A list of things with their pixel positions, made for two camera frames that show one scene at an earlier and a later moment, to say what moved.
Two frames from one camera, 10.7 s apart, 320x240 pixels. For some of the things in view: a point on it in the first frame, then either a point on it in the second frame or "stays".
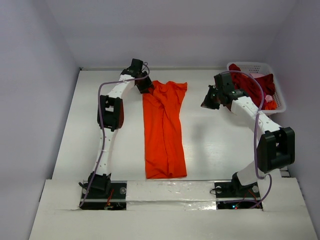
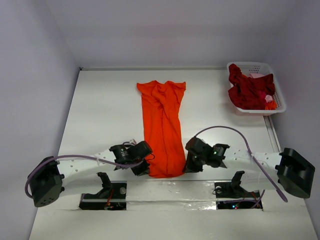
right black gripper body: x=212 y=99 to x=189 y=165
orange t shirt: x=164 y=154 stays
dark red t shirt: x=251 y=88 stays
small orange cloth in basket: x=271 y=105 stays
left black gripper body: x=143 y=84 to x=139 y=169
